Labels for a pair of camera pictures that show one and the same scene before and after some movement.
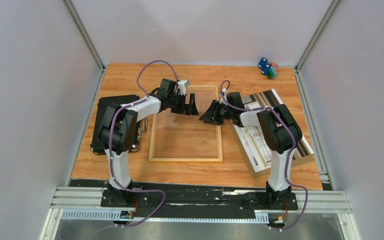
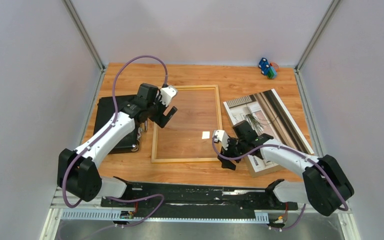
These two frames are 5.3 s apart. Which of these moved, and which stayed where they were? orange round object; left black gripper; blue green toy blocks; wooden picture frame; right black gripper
Moved: left black gripper; right black gripper
Stayed: orange round object; wooden picture frame; blue green toy blocks
